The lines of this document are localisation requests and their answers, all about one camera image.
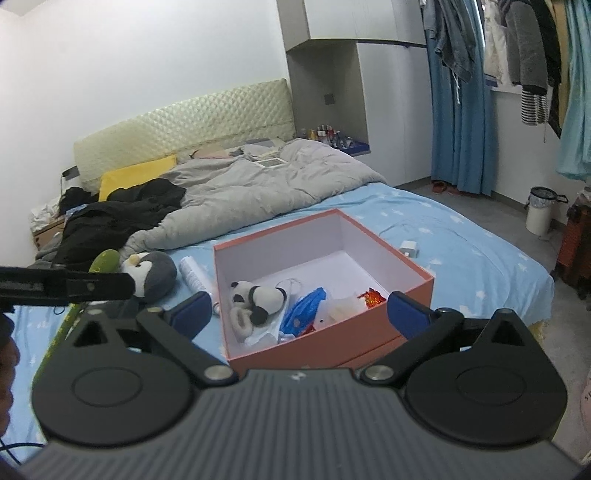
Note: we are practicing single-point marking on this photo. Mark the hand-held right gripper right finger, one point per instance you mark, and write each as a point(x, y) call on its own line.
point(408, 314)

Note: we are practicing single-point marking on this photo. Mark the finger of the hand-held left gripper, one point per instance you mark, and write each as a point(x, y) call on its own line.
point(101, 286)

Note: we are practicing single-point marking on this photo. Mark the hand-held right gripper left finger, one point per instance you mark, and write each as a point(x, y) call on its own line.
point(191, 314)

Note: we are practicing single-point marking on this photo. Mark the red gold packet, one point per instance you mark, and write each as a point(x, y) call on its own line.
point(371, 297)

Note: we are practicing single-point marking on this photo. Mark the pink cardboard box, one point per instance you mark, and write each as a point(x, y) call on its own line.
point(351, 337)

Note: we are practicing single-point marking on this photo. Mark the clear plastic pouch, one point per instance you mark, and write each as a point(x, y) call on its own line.
point(341, 310)

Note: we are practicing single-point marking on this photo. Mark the panda plush toy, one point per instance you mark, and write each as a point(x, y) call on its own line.
point(265, 297)

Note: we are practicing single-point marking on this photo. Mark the blue plastic bag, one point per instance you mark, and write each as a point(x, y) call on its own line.
point(304, 309)

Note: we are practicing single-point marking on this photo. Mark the person's left hand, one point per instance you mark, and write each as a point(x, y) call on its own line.
point(7, 378)

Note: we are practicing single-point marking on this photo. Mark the green plush stick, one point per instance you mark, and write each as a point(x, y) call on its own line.
point(104, 261)

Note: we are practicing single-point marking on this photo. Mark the dark grey blanket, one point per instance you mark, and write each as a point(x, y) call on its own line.
point(46, 254)

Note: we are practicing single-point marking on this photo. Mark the white printed tube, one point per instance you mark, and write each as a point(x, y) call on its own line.
point(194, 274)

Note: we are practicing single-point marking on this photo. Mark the cardboard box bedside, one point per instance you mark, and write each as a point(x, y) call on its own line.
point(46, 235)

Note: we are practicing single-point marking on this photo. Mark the grey penguin plush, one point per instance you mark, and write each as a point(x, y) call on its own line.
point(157, 272)

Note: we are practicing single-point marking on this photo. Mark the white charger adapter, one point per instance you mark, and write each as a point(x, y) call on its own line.
point(409, 249)

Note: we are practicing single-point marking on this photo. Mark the white crumpled cloth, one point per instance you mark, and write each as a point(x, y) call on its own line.
point(44, 211)

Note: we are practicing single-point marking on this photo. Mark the black clothing pile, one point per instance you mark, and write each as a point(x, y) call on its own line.
point(120, 212)

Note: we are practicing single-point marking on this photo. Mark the black cloth on nightstand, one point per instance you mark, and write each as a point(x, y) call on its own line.
point(74, 198)

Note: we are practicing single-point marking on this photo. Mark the bed with blue sheet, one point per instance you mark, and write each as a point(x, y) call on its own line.
point(438, 217)

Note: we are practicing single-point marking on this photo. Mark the yellow pillow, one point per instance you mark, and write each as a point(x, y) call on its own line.
point(134, 175)

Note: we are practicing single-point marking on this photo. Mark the red slippers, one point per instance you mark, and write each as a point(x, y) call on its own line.
point(444, 188)

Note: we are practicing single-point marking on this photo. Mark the light grey duvet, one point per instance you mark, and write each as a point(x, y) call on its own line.
point(268, 194)

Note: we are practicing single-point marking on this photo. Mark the pink cloth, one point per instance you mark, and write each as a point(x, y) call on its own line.
point(212, 153)

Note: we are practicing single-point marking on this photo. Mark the white trash can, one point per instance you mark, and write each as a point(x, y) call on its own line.
point(540, 212)

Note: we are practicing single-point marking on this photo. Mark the blue shelf tray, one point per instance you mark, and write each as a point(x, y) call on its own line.
point(358, 147)

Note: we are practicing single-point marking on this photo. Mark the brown suitcase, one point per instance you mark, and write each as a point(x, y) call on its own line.
point(575, 254)

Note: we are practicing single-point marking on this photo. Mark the cream padded headboard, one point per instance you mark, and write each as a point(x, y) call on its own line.
point(184, 124)

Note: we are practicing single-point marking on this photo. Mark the pink white shoe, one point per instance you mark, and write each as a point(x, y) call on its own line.
point(586, 392)

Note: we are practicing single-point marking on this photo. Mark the row of cosmetic bottles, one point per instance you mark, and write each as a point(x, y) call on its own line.
point(323, 134)

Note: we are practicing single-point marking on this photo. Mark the blue curtain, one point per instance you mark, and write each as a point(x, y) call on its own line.
point(461, 115)

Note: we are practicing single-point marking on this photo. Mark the grey built-in wardrobe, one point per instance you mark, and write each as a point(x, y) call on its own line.
point(383, 83)

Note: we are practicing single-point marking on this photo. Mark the black hanging garment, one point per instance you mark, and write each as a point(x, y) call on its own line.
point(556, 101)

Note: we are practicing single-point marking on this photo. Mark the light blue hanging garment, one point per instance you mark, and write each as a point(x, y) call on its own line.
point(577, 92)

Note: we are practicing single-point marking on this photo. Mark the grey blue hanging jacket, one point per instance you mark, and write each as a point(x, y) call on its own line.
point(455, 37)

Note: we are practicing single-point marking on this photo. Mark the white hanging jacket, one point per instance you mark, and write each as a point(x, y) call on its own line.
point(496, 46)

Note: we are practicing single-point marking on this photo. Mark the grey sweater striped hem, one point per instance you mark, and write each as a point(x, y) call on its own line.
point(531, 55)

